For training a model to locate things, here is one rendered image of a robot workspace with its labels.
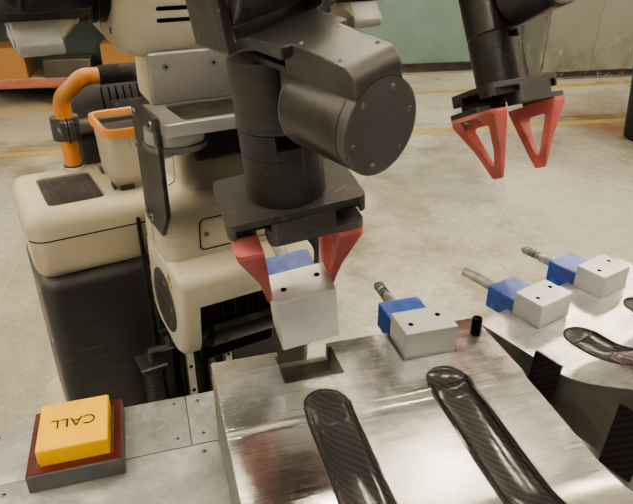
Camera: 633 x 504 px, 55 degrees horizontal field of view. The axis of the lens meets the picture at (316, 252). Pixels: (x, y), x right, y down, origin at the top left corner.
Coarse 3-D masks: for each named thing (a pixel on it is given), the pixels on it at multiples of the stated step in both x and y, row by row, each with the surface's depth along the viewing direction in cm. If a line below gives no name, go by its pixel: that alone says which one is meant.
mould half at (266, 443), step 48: (384, 336) 57; (480, 336) 57; (240, 384) 51; (288, 384) 51; (336, 384) 51; (384, 384) 51; (480, 384) 51; (528, 384) 51; (240, 432) 46; (288, 432) 46; (384, 432) 46; (432, 432) 46; (528, 432) 47; (240, 480) 42; (288, 480) 43; (432, 480) 43; (480, 480) 43; (576, 480) 43
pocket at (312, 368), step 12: (276, 360) 54; (300, 360) 56; (312, 360) 56; (324, 360) 56; (336, 360) 54; (288, 372) 56; (300, 372) 56; (312, 372) 56; (324, 372) 56; (336, 372) 55
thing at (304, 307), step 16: (288, 256) 54; (304, 256) 53; (272, 272) 52; (288, 272) 50; (304, 272) 50; (320, 272) 50; (272, 288) 48; (288, 288) 48; (304, 288) 48; (320, 288) 48; (272, 304) 50; (288, 304) 47; (304, 304) 48; (320, 304) 48; (336, 304) 49; (288, 320) 48; (304, 320) 49; (320, 320) 50; (336, 320) 50; (288, 336) 50; (304, 336) 50; (320, 336) 51
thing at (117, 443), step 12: (120, 408) 58; (36, 420) 57; (120, 420) 57; (36, 432) 55; (120, 432) 55; (120, 444) 54; (96, 456) 53; (108, 456) 53; (120, 456) 53; (36, 468) 52; (48, 468) 52; (60, 468) 52
